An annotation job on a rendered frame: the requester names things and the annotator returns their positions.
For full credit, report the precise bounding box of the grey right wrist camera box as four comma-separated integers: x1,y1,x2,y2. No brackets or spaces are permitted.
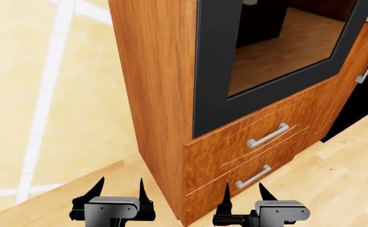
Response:
254,199,311,227

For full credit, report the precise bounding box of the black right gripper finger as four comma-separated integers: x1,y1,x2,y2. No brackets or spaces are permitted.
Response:
217,182,233,216
258,182,279,202

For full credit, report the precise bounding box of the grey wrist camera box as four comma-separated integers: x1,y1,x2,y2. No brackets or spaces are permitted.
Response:
254,199,311,227
84,195,141,227

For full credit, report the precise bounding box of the black framed oven opening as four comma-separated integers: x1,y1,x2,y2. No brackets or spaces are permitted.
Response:
192,0,368,139

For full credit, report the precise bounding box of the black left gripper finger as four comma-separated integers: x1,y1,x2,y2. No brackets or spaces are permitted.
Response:
138,177,154,206
72,176,105,207

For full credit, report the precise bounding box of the wooden side cabinet door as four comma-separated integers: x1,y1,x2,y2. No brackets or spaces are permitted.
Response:
324,22,368,137

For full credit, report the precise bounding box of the wooden drawer with short handle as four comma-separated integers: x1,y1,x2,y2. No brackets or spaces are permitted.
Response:
183,126,311,225

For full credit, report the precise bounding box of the tall wooden oven cabinet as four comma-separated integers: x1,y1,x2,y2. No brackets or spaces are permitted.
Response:
108,0,368,227

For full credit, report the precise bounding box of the silver short drawer handle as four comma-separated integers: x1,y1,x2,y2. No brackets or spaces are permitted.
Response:
235,164,272,190

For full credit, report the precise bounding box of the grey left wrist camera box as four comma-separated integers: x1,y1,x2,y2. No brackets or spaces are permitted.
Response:
84,195,141,227

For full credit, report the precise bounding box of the silver long drawer handle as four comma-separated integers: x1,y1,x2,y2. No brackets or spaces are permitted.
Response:
246,122,290,149

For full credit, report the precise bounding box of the wooden drawer with long handle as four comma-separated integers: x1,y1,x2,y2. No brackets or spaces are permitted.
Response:
183,76,341,187

